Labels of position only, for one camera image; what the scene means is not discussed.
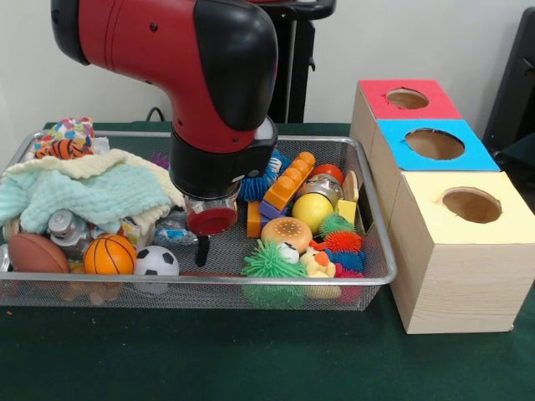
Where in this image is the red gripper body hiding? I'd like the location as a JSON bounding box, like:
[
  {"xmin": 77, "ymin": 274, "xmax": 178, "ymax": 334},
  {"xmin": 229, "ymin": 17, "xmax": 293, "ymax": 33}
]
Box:
[{"xmin": 185, "ymin": 196, "xmax": 239, "ymax": 237}]

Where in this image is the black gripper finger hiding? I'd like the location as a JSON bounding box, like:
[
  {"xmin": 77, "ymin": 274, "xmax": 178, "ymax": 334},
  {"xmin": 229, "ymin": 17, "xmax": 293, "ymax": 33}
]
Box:
[{"xmin": 195, "ymin": 235, "xmax": 211, "ymax": 267}]

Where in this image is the clear plastic bottle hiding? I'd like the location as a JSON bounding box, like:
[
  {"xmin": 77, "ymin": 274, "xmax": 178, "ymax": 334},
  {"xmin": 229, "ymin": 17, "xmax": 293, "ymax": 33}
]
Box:
[{"xmin": 153, "ymin": 211, "xmax": 198, "ymax": 247}]

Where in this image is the light blue knitted cloth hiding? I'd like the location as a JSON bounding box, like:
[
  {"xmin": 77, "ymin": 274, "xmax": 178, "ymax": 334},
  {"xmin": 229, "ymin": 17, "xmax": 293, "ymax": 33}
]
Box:
[{"xmin": 0, "ymin": 162, "xmax": 175, "ymax": 235}]

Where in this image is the cream knitted cloth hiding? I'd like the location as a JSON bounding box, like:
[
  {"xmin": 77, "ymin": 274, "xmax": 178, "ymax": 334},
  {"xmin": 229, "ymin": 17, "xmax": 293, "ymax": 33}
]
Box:
[{"xmin": 2, "ymin": 148, "xmax": 187, "ymax": 237}]

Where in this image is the shallow mesh bin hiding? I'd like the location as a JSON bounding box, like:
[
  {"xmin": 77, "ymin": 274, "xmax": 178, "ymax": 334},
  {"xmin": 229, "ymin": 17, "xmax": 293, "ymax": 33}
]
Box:
[{"xmin": 0, "ymin": 129, "xmax": 398, "ymax": 312}]

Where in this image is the wooden box with three holes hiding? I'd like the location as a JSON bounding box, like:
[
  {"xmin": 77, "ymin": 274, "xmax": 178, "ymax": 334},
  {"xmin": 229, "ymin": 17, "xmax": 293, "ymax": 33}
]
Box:
[{"xmin": 349, "ymin": 79, "xmax": 535, "ymax": 335}]

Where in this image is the small soccer ball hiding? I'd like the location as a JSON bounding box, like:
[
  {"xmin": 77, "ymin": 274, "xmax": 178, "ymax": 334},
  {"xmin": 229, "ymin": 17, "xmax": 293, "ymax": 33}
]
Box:
[{"xmin": 133, "ymin": 245, "xmax": 180, "ymax": 296}]

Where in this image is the green spiky ball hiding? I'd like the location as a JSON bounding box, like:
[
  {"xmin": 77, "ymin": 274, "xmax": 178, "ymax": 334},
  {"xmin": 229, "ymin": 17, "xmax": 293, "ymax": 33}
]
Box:
[{"xmin": 241, "ymin": 238, "xmax": 308, "ymax": 308}]

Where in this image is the toy hamburger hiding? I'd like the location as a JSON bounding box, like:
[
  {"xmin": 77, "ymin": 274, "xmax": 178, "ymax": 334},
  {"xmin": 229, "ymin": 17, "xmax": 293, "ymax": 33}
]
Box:
[{"xmin": 261, "ymin": 216, "xmax": 313, "ymax": 252}]

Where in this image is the orange and purple toy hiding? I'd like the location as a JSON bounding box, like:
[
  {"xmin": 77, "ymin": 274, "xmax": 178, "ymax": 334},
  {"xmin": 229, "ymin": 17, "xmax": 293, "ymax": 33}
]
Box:
[{"xmin": 247, "ymin": 151, "xmax": 317, "ymax": 238}]

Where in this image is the small orange basketball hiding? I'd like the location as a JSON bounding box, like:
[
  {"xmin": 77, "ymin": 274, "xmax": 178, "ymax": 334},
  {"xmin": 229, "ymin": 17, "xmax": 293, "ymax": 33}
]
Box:
[{"xmin": 82, "ymin": 233, "xmax": 138, "ymax": 276}]

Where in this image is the yellow ball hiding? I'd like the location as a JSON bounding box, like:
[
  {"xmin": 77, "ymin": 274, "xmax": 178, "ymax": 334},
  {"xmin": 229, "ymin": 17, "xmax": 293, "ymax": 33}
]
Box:
[{"xmin": 291, "ymin": 192, "xmax": 334, "ymax": 233}]

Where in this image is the multicolour spiky caterpillar toy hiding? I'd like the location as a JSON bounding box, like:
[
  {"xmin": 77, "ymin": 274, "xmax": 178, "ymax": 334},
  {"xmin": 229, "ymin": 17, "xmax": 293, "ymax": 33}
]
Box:
[{"xmin": 308, "ymin": 212, "xmax": 367, "ymax": 302}]

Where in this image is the brown red ball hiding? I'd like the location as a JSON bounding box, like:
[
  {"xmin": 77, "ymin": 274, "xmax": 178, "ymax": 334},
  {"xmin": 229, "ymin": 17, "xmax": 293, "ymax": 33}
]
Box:
[{"xmin": 8, "ymin": 232, "xmax": 71, "ymax": 275}]

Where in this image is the dark green side tablecloth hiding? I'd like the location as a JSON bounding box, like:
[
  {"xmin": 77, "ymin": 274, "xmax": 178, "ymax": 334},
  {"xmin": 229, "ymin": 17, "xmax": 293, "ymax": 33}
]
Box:
[{"xmin": 492, "ymin": 133, "xmax": 535, "ymax": 176}]

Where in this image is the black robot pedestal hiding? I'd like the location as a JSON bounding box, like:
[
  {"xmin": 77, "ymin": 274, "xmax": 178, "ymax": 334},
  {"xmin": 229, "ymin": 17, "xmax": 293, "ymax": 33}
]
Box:
[{"xmin": 250, "ymin": 0, "xmax": 338, "ymax": 124}]

